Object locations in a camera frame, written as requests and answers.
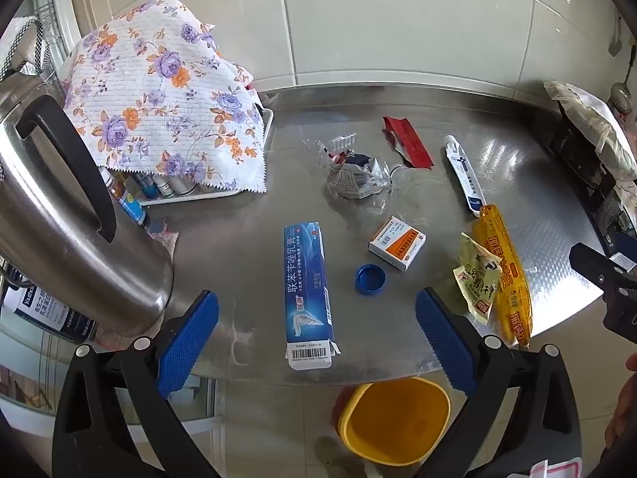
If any yellow sausage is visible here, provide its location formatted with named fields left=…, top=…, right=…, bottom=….
left=472, top=203, right=534, bottom=350

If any metal ladle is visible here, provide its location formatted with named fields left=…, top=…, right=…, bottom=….
left=610, top=45, right=637, bottom=110

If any yellow snack wrapper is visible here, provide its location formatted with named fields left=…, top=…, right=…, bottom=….
left=452, top=232, right=501, bottom=327

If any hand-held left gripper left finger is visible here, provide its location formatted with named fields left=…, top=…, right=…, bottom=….
left=52, top=290, right=220, bottom=478

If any small grey jar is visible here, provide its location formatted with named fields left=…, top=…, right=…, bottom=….
left=172, top=174, right=200, bottom=196

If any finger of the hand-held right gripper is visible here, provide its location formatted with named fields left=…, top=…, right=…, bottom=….
left=569, top=241, right=637, bottom=290

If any white plastic bag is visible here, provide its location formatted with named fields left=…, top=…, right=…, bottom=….
left=543, top=80, right=637, bottom=180

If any white plastic tray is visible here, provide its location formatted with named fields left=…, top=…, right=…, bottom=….
left=132, top=104, right=274, bottom=205

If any brown bottle blue label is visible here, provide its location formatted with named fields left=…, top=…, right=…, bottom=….
left=107, top=169, right=150, bottom=230

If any blue bottle cap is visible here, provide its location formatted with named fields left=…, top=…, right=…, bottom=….
left=355, top=264, right=387, bottom=294

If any stainless steel kettle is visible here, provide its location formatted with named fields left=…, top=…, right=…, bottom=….
left=0, top=72, right=175, bottom=344

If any floral cloth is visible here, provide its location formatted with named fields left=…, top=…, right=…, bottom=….
left=59, top=0, right=267, bottom=194

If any white ointment tube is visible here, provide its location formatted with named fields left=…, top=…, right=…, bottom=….
left=444, top=134, right=486, bottom=218

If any red basin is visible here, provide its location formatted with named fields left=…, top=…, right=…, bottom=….
left=331, top=386, right=359, bottom=426

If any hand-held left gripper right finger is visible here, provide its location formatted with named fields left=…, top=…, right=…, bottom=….
left=415, top=287, right=583, bottom=478

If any white label bottle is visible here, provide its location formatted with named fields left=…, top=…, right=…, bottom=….
left=0, top=286, right=98, bottom=344

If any white cloth bag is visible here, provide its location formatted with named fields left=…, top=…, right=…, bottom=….
left=0, top=15, right=51, bottom=80

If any orange white medicine box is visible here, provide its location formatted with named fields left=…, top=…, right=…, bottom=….
left=368, top=215, right=428, bottom=272

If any hanging spatula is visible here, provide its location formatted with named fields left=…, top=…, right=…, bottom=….
left=608, top=10, right=625, bottom=58

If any person's right hand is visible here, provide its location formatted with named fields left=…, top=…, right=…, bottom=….
left=604, top=353, right=637, bottom=454

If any clear plastic blister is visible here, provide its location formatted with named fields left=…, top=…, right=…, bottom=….
left=318, top=132, right=358, bottom=160

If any crumpled silver wrapper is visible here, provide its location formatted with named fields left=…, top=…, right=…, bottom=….
left=324, top=152, right=394, bottom=200

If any black gas stove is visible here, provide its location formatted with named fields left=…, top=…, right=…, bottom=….
left=547, top=100, right=637, bottom=270

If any yellow plastic bin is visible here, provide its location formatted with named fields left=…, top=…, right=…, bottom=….
left=337, top=377, right=451, bottom=464

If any red packet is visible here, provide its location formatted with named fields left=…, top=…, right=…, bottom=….
left=381, top=116, right=435, bottom=169

